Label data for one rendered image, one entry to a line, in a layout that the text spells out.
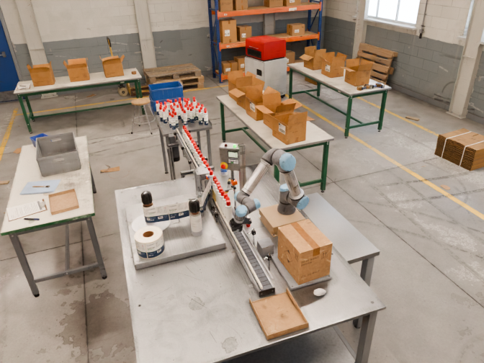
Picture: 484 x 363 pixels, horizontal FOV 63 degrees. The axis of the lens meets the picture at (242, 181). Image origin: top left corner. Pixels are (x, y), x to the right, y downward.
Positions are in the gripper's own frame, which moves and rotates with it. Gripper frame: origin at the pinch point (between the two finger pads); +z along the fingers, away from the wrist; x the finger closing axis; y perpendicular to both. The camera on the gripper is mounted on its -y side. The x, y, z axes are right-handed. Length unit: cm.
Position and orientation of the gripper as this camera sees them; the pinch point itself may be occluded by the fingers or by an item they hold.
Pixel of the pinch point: (238, 230)
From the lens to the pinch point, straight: 303.1
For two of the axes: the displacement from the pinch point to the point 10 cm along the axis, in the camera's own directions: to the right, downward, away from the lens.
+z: -1.3, 5.2, 8.4
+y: -9.4, 1.9, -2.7
